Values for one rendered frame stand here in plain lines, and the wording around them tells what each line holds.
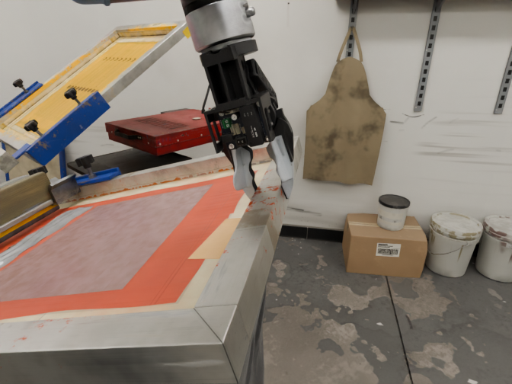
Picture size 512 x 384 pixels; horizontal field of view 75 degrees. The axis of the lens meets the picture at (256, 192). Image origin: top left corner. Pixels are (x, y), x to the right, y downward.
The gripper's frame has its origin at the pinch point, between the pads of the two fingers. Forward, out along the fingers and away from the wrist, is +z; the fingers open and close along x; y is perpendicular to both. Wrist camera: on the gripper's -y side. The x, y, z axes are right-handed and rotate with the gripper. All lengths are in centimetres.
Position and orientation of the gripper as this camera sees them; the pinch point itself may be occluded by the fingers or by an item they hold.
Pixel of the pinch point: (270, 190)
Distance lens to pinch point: 49.2
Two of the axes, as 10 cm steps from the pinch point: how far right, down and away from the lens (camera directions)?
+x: 9.4, -1.7, -2.8
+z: 2.6, 9.1, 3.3
